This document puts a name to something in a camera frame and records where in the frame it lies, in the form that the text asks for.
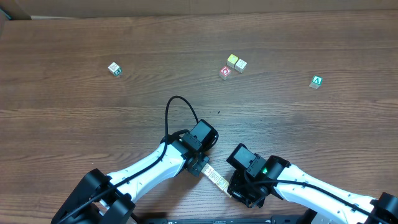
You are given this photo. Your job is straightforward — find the yellow letter U block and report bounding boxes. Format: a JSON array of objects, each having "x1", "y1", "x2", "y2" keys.
[{"x1": 201, "y1": 164, "x2": 214, "y2": 177}]

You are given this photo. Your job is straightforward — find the white animal picture block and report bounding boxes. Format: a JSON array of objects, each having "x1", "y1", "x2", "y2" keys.
[{"x1": 208, "y1": 170, "x2": 221, "y2": 184}]

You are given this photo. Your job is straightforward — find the plain yellow wooden block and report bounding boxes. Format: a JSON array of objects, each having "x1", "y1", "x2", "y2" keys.
[{"x1": 223, "y1": 189, "x2": 232, "y2": 198}]

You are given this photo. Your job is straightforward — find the white maze picture block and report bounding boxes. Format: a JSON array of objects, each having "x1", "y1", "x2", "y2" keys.
[{"x1": 216, "y1": 177, "x2": 229, "y2": 191}]

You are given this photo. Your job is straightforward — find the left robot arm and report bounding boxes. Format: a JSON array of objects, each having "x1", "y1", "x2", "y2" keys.
[{"x1": 52, "y1": 135, "x2": 216, "y2": 223}]

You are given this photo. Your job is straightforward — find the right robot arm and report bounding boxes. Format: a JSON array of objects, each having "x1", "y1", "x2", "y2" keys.
[{"x1": 227, "y1": 154, "x2": 397, "y2": 223}]

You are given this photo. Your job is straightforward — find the red letter block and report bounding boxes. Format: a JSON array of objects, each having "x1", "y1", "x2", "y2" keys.
[{"x1": 219, "y1": 66, "x2": 232, "y2": 80}]

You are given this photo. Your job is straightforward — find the white block with lines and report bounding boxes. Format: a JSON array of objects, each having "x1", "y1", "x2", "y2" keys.
[{"x1": 234, "y1": 58, "x2": 247, "y2": 73}]

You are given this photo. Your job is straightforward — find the yellow top block far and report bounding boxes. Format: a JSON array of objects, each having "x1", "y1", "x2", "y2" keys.
[{"x1": 226, "y1": 54, "x2": 239, "y2": 68}]

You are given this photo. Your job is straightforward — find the green sided wooden block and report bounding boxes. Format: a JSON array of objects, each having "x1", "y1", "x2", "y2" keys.
[{"x1": 108, "y1": 62, "x2": 122, "y2": 77}]

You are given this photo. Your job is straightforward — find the green letter A block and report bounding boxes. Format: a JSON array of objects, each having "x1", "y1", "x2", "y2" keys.
[{"x1": 309, "y1": 75, "x2": 323, "y2": 89}]

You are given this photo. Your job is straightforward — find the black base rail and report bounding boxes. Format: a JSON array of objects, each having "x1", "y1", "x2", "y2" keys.
[{"x1": 138, "y1": 215, "x2": 314, "y2": 224}]

